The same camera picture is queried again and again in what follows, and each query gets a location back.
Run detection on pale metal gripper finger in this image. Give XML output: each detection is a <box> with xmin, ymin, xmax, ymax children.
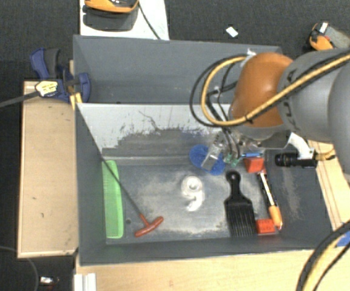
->
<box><xmin>201</xmin><ymin>149</ymin><xmax>223</xmax><ymax>170</ymax></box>

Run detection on blue round sponge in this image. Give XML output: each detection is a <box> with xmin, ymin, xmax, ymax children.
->
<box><xmin>189</xmin><ymin>144</ymin><xmax>226</xmax><ymax>176</ymax></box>

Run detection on red block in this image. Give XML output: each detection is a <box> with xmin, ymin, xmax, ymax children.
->
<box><xmin>255</xmin><ymin>218</ymin><xmax>277</xmax><ymax>235</ymax></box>
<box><xmin>242</xmin><ymin>156</ymin><xmax>267</xmax><ymax>173</ymax></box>

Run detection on black hair pick comb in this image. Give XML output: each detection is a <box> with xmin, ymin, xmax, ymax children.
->
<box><xmin>224</xmin><ymin>170</ymin><xmax>258</xmax><ymax>238</ymax></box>

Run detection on grey metal bin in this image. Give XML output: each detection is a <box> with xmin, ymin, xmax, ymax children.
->
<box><xmin>72</xmin><ymin>35</ymin><xmax>335</xmax><ymax>266</ymax></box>

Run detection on green comb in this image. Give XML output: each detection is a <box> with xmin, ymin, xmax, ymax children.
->
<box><xmin>101</xmin><ymin>159</ymin><xmax>125</xmax><ymax>239</ymax></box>

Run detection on pale wood board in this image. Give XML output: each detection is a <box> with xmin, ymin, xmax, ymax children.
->
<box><xmin>17</xmin><ymin>80</ymin><xmax>79</xmax><ymax>259</ymax></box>

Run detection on black cylinder on white bracket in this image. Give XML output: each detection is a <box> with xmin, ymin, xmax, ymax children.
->
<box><xmin>274</xmin><ymin>132</ymin><xmax>318</xmax><ymax>169</ymax></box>

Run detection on orange-handled white tool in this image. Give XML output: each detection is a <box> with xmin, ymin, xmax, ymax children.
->
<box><xmin>257</xmin><ymin>169</ymin><xmax>283</xmax><ymax>230</ymax></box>

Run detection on red T-handle hex key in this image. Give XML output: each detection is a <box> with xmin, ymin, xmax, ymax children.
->
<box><xmin>101</xmin><ymin>158</ymin><xmax>164</xmax><ymax>238</ymax></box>

